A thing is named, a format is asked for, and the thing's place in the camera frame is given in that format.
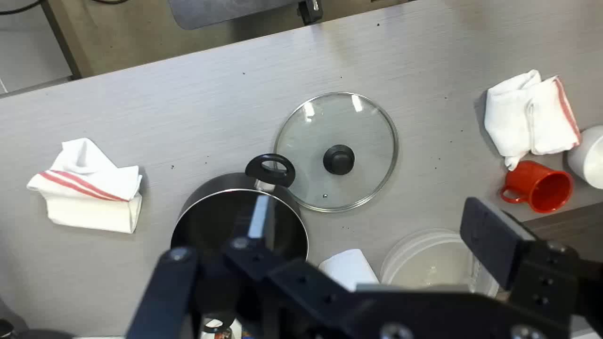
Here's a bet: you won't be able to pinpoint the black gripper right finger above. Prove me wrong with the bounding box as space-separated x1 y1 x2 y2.
460 196 603 324

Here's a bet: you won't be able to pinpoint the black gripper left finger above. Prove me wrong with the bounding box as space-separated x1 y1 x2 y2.
125 194 357 339

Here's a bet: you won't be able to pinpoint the round glass lid black knob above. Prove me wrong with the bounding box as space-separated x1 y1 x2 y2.
274 90 400 214

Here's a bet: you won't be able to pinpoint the black cooking pot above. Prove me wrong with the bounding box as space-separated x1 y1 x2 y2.
170 152 312 269

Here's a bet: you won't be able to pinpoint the red plastic cup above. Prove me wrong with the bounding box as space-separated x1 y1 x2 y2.
500 160 575 216

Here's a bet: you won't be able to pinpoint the clear plastic round container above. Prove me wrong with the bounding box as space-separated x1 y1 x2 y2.
379 229 504 297

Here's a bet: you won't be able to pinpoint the flat folded white towel red stripes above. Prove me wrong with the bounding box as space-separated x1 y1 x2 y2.
483 67 583 171

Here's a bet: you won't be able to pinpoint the white ceramic bowl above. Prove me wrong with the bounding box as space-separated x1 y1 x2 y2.
566 124 603 190

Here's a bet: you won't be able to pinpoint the crumpled white towel red stripes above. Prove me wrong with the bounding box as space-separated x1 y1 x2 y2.
25 137 146 235

